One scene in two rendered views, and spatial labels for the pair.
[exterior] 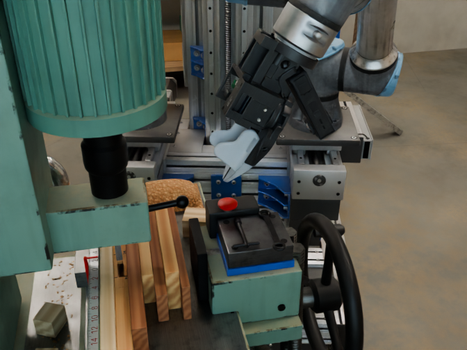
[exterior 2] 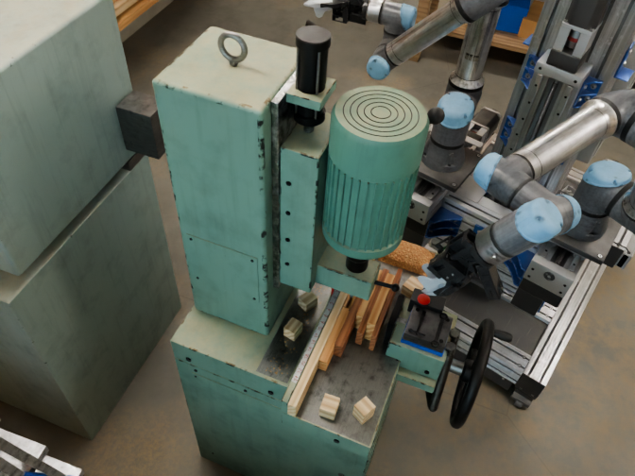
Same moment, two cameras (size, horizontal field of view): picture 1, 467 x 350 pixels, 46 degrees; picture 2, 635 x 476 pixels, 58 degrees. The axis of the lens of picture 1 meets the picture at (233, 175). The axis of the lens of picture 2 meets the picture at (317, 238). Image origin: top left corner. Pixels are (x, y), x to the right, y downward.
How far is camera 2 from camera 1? 66 cm
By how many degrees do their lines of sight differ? 29
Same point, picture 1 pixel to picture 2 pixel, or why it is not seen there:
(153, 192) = (399, 252)
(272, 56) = (467, 250)
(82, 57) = (351, 223)
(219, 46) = (527, 130)
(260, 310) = (413, 366)
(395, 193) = not seen: outside the picture
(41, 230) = (310, 276)
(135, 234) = (360, 294)
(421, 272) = not seen: outside the picture
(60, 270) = not seen: hidden behind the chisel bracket
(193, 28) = (515, 104)
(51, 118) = (329, 236)
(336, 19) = (509, 253)
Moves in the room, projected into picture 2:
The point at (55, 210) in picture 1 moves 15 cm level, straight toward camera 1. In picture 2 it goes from (322, 265) to (308, 317)
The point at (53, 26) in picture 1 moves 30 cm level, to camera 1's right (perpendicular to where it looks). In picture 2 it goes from (341, 207) to (486, 280)
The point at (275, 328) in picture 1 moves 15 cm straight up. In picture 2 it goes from (418, 381) to (430, 348)
